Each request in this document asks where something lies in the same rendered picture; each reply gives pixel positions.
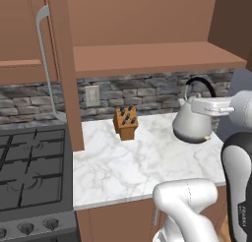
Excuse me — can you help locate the brown cabinet over hob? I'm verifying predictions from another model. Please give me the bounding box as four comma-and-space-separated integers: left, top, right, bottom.
0, 0, 61, 87

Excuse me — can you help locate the brown wall cabinet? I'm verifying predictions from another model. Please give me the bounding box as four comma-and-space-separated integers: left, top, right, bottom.
65, 0, 248, 80

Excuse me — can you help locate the wooden knife block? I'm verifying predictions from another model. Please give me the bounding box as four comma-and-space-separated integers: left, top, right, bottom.
112, 104, 140, 142

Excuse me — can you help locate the dark brown cabinet door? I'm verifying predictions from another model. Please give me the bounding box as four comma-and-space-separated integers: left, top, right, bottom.
208, 0, 252, 74

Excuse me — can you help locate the grey wall outlet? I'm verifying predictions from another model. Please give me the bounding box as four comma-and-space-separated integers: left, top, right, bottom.
85, 85, 101, 107

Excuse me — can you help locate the brown base cabinet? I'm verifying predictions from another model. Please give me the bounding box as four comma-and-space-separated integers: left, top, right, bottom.
75, 185, 231, 242

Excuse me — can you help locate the silver kettle with black handle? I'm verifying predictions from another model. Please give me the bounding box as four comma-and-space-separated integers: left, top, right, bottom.
172, 76, 218, 145

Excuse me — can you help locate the dark grey gas hob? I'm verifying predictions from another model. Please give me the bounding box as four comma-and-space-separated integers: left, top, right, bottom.
0, 123, 81, 242

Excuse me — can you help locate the silver base cabinet handle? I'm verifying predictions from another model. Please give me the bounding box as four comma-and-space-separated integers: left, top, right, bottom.
152, 208, 162, 227

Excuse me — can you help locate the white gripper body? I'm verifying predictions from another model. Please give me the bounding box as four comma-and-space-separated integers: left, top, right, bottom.
190, 96, 236, 116

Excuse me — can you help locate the silver cabinet door handle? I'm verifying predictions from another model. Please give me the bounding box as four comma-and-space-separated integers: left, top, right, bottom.
35, 4, 69, 123

